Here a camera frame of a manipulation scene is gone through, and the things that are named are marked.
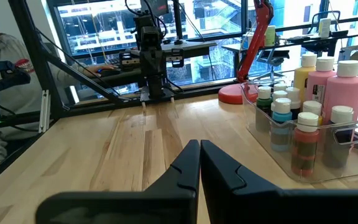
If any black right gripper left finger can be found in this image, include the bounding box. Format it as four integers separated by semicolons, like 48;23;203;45
35;139;201;224

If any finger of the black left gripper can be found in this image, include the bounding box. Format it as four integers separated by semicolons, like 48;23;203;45
165;48;185;68
119;51;141;68

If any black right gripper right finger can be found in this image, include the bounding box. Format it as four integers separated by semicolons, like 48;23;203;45
201;139;358;224

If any brown small paint bottle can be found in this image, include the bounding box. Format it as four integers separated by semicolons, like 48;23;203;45
321;105;355;169

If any yellow large paint bottle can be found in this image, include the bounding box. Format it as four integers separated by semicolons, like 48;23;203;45
293;53;318;103

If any pink large paint bottle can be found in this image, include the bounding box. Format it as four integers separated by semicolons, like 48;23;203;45
305;56;337;105
321;60;358;125

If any grey side desk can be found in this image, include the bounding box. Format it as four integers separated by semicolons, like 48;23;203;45
63;70;150;94

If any black computer mouse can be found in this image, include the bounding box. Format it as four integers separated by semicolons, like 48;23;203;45
99;67;121;78

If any black monitor pole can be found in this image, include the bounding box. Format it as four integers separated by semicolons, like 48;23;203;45
172;0;185;45

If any large window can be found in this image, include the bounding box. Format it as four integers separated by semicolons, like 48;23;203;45
47;0;250;94

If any black diagonal strut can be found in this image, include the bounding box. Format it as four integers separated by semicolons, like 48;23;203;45
7;0;132;121

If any red desk lamp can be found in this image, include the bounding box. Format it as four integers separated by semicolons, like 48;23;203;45
218;0;275;105

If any clear plastic organizer bin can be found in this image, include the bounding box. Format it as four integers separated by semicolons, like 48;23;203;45
240;79;358;184

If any black office chair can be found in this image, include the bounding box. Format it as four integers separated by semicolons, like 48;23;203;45
309;10;342;32
255;48;290;80

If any yellow-green canister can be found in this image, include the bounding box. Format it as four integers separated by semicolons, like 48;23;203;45
264;25;277;47

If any silver aluminium profile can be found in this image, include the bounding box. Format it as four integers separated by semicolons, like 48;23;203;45
39;90;51;134

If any person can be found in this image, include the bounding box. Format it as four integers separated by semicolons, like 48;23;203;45
0;0;119;170

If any black work table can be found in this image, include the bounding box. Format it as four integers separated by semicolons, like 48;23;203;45
222;14;358;63

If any white canister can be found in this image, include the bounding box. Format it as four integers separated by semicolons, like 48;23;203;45
318;17;332;39

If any cardboard box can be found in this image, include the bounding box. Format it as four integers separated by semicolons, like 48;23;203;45
337;45;358;63

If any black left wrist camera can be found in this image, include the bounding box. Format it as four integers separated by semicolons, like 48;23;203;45
140;25;163;50

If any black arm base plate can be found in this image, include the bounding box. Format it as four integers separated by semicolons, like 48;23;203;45
140;86;175;104

